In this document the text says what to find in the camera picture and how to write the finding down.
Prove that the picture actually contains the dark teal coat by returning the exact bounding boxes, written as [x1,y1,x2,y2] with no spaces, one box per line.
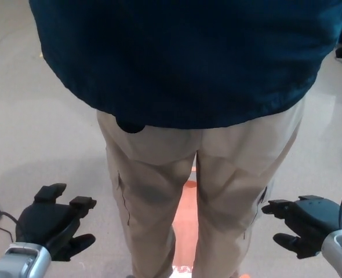
[28,0,342,130]

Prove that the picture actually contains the black shirt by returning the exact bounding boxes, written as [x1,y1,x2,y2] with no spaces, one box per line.
[115,117,146,134]

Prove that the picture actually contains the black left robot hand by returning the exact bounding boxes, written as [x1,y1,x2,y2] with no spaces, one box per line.
[16,182,97,261]

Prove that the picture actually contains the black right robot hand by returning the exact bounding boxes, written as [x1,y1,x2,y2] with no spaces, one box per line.
[261,195,342,260]

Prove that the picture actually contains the orange floor mat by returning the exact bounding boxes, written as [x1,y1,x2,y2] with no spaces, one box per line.
[172,166,199,275]

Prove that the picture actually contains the thin black floor cable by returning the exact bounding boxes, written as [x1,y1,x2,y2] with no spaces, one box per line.
[0,211,20,243]

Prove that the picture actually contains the beige trousers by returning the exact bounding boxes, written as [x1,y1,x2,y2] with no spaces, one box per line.
[96,95,307,278]

